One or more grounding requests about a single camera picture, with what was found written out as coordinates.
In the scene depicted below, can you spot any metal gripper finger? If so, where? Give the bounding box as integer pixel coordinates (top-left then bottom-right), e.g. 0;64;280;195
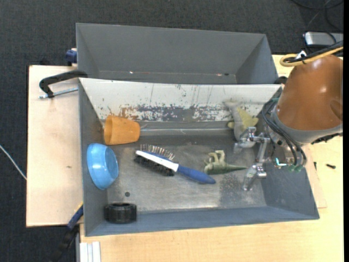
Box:
233;126;264;154
242;163;268;192

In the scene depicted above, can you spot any grey and yellow toy shark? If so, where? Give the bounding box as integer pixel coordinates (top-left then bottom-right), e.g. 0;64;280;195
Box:
222;99;260;142

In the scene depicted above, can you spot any green toy dinosaur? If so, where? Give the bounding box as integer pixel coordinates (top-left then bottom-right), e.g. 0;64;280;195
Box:
203;150;248;175

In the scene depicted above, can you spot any blue and white brush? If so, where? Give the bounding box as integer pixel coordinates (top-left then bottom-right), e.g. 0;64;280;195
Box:
133;143;217;186

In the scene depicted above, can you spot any grey metal bin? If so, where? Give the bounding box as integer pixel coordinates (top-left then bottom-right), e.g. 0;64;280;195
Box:
75;22;320;237

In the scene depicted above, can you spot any orange plastic cup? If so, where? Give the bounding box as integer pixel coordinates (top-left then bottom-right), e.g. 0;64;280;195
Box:
103;115;141;146

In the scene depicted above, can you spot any blue plastic bowl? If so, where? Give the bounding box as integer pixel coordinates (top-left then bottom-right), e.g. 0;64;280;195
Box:
86;142;120;191

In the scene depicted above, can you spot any black rubber ring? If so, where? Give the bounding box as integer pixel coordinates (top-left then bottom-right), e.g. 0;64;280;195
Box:
103;202;137;225

